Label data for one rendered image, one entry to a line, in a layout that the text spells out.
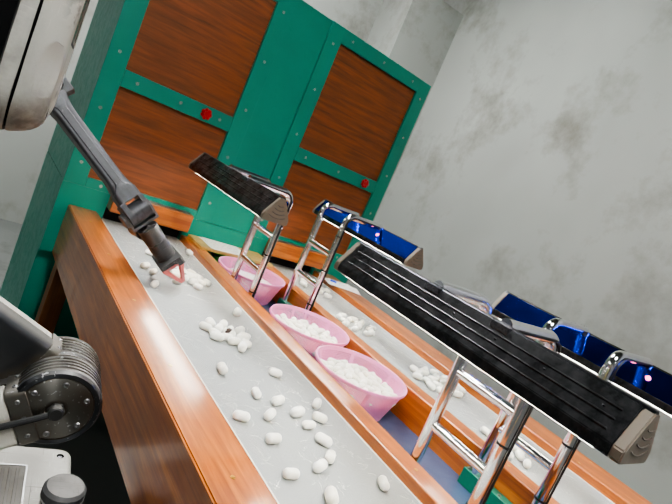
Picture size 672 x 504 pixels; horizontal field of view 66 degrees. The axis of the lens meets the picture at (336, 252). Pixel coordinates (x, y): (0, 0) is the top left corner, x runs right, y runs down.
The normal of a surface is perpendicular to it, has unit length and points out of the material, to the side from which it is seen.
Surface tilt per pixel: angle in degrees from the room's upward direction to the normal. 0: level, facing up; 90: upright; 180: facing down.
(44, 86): 81
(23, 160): 90
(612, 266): 90
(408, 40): 90
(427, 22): 90
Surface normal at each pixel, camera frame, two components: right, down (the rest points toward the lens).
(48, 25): 0.68, 0.38
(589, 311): -0.82, -0.28
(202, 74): 0.53, 0.34
